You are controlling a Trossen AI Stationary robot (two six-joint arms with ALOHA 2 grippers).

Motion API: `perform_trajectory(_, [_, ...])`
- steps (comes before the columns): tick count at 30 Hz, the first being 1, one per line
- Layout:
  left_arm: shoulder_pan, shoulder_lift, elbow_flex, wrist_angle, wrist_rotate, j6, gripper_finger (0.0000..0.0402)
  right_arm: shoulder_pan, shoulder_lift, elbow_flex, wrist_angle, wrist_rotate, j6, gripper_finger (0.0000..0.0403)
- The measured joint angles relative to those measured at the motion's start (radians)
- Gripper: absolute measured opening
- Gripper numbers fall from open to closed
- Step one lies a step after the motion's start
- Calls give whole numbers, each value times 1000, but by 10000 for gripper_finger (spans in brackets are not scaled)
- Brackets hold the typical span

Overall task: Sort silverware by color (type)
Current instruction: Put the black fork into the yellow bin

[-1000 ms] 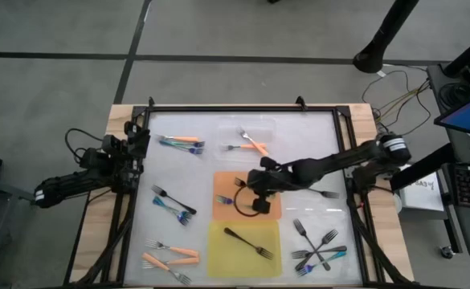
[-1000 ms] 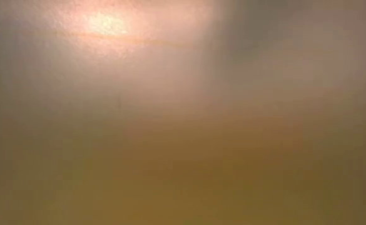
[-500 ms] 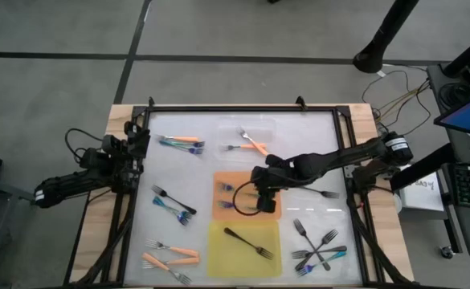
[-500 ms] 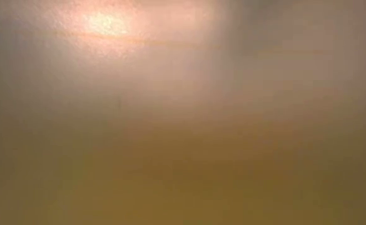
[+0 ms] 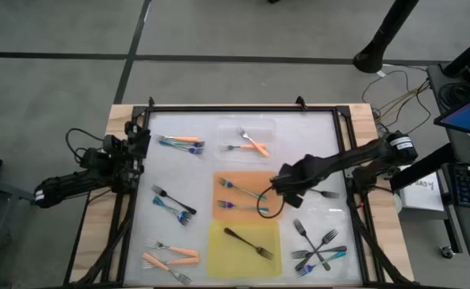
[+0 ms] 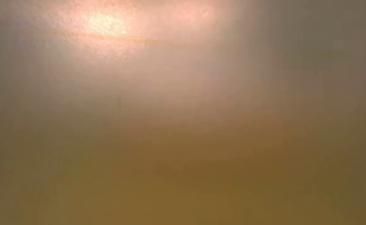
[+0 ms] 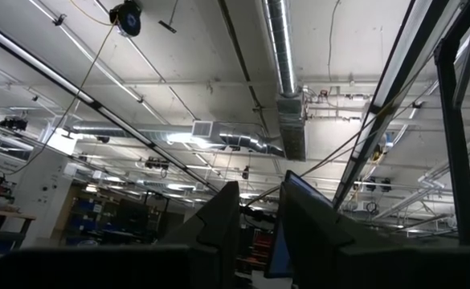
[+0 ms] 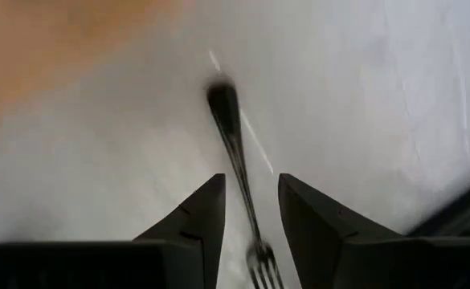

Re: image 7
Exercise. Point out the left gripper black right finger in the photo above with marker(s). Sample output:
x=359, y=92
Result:
x=311, y=233

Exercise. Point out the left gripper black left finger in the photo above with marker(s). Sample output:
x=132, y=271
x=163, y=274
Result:
x=214, y=225

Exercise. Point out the monitor with blue screen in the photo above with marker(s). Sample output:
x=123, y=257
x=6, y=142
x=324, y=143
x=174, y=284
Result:
x=279, y=253

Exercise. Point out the black ceiling-mounted device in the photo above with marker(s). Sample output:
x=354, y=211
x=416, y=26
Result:
x=13, y=123
x=157, y=163

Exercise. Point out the white square vent grille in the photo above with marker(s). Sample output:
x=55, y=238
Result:
x=202, y=128

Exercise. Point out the shelf with blue bins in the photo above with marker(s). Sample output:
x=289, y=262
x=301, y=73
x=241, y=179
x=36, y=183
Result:
x=86, y=208

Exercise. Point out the white building column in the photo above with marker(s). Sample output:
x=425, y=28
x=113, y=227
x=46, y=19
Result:
x=38, y=200

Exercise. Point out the long ceiling light strip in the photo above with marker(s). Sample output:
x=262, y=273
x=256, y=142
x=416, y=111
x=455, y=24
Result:
x=407, y=52
x=38, y=66

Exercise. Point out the silver flexible duct run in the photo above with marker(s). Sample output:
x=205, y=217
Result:
x=242, y=140

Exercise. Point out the rectangular metal duct box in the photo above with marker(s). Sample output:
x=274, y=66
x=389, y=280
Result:
x=293, y=132

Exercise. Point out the round silver ceiling duct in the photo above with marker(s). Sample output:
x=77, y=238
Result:
x=280, y=48

